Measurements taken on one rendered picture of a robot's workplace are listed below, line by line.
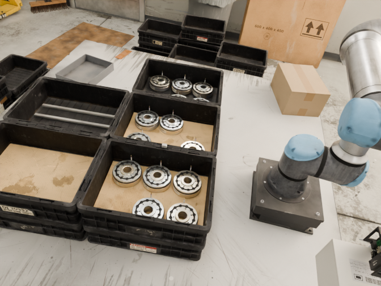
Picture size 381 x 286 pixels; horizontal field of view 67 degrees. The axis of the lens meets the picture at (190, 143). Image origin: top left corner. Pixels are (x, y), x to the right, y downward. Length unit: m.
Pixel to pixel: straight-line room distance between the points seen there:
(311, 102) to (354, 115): 1.21
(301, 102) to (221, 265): 1.01
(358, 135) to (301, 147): 0.53
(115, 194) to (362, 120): 0.79
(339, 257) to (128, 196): 0.66
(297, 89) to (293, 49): 2.24
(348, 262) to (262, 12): 3.33
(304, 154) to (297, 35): 2.94
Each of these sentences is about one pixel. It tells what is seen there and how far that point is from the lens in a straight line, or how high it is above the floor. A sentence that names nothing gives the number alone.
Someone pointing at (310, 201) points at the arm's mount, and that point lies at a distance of 1.20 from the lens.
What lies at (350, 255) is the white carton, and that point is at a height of 1.13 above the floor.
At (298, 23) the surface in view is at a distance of 3.84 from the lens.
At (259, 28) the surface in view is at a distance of 3.81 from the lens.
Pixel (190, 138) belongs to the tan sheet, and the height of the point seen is 0.83.
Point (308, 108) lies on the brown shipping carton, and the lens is 1.75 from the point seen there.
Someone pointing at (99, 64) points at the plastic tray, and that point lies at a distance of 1.93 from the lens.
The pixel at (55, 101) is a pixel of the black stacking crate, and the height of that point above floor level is 0.83.
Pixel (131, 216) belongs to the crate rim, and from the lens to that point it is 0.87.
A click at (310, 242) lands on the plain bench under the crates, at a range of 1.24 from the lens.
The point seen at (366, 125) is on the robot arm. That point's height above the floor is 1.42.
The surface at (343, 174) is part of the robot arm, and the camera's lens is 1.08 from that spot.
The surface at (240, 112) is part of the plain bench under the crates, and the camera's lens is 1.64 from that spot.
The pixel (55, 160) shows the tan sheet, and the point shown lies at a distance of 1.18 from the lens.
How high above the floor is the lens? 1.68
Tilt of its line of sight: 45 degrees down
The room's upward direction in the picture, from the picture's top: 9 degrees clockwise
